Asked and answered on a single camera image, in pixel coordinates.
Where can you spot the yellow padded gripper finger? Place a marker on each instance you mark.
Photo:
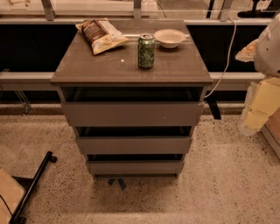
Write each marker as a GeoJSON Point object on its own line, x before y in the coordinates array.
{"type": "Point", "coordinates": [261, 102]}
{"type": "Point", "coordinates": [248, 52]}

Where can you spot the grey bottom drawer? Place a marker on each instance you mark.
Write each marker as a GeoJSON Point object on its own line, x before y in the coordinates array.
{"type": "Point", "coordinates": [134, 168]}

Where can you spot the grey drawer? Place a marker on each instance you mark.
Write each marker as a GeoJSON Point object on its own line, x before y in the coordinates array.
{"type": "Point", "coordinates": [134, 168]}
{"type": "Point", "coordinates": [130, 114]}
{"type": "Point", "coordinates": [134, 145]}

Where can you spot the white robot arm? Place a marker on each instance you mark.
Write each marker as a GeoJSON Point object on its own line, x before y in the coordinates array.
{"type": "Point", "coordinates": [268, 50]}

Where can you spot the grey drawer cabinet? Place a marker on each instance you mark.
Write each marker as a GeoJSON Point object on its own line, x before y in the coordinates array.
{"type": "Point", "coordinates": [179, 75]}

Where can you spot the grey middle drawer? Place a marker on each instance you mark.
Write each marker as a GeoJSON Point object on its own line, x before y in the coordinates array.
{"type": "Point", "coordinates": [134, 145]}

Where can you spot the grey top drawer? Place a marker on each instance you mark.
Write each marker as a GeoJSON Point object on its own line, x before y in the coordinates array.
{"type": "Point", "coordinates": [130, 114]}

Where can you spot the cardboard box right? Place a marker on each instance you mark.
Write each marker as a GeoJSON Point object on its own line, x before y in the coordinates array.
{"type": "Point", "coordinates": [271, 131]}

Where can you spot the white bowl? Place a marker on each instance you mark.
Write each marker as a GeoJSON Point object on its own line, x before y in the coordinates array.
{"type": "Point", "coordinates": [169, 38]}

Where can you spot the green soda can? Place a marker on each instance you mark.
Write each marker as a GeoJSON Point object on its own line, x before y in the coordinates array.
{"type": "Point", "coordinates": [146, 47]}

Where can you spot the brown chip bag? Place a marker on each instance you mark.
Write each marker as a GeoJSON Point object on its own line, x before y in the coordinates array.
{"type": "Point", "coordinates": [101, 35]}

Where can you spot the cardboard piece bottom left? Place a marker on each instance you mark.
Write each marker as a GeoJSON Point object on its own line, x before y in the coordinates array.
{"type": "Point", "coordinates": [11, 194]}

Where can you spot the black rolling stand leg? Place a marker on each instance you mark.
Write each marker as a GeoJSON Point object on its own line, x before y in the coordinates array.
{"type": "Point", "coordinates": [29, 185]}

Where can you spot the black bracket under rail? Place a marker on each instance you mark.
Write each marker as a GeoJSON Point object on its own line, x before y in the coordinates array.
{"type": "Point", "coordinates": [212, 103]}

